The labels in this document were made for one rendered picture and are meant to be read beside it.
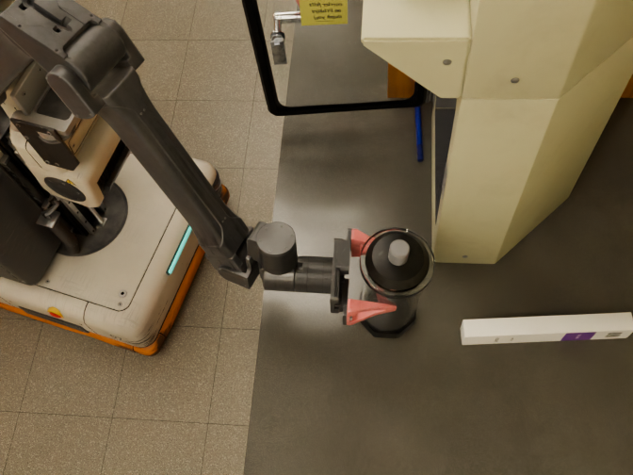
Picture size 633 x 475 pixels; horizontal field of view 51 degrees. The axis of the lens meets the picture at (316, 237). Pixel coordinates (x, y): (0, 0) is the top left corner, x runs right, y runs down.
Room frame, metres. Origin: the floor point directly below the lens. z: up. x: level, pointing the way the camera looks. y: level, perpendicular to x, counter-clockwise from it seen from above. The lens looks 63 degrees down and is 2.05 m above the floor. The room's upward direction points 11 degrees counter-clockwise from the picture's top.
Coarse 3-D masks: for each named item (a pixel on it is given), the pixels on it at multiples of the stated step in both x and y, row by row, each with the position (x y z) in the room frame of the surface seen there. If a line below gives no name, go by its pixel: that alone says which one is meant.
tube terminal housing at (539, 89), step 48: (480, 0) 0.46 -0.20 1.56; (528, 0) 0.45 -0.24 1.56; (576, 0) 0.44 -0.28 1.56; (624, 0) 0.47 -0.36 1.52; (480, 48) 0.46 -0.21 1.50; (528, 48) 0.45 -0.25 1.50; (576, 48) 0.44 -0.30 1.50; (624, 48) 0.50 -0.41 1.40; (480, 96) 0.46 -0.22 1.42; (528, 96) 0.44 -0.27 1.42; (576, 96) 0.46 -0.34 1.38; (432, 144) 0.69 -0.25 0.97; (480, 144) 0.45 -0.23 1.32; (528, 144) 0.44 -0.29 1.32; (576, 144) 0.50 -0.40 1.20; (432, 192) 0.59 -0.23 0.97; (480, 192) 0.45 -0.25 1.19; (528, 192) 0.45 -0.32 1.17; (432, 240) 0.49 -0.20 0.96; (480, 240) 0.45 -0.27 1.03
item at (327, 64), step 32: (288, 0) 0.80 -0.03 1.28; (320, 0) 0.79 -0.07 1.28; (352, 0) 0.78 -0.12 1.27; (288, 32) 0.80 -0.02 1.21; (320, 32) 0.79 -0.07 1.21; (352, 32) 0.79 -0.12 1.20; (288, 64) 0.80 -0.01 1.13; (320, 64) 0.79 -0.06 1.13; (352, 64) 0.79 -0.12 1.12; (384, 64) 0.78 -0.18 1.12; (288, 96) 0.80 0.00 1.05; (320, 96) 0.80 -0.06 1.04; (352, 96) 0.79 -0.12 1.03; (384, 96) 0.78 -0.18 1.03
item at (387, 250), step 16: (384, 240) 0.41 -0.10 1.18; (400, 240) 0.39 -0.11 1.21; (416, 240) 0.40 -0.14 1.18; (368, 256) 0.39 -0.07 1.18; (384, 256) 0.38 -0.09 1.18; (400, 256) 0.37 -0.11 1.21; (416, 256) 0.38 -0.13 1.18; (368, 272) 0.37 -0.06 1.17; (384, 272) 0.36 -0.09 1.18; (400, 272) 0.36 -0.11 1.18; (416, 272) 0.35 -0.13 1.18; (400, 288) 0.34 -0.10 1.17
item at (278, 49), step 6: (276, 36) 0.80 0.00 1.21; (270, 42) 0.79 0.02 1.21; (276, 42) 0.79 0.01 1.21; (282, 42) 0.79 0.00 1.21; (276, 48) 0.79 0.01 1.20; (282, 48) 0.79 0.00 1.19; (276, 54) 0.79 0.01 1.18; (282, 54) 0.79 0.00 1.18; (276, 60) 0.79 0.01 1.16; (282, 60) 0.79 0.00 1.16
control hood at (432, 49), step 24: (384, 0) 0.54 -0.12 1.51; (408, 0) 0.53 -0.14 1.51; (432, 0) 0.53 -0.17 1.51; (456, 0) 0.52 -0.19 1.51; (384, 24) 0.50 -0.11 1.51; (408, 24) 0.50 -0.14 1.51; (432, 24) 0.49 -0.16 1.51; (456, 24) 0.49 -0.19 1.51; (384, 48) 0.48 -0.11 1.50; (408, 48) 0.48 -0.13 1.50; (432, 48) 0.47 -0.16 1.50; (456, 48) 0.47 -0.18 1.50; (408, 72) 0.48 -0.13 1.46; (432, 72) 0.47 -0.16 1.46; (456, 72) 0.46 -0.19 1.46; (456, 96) 0.46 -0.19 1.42
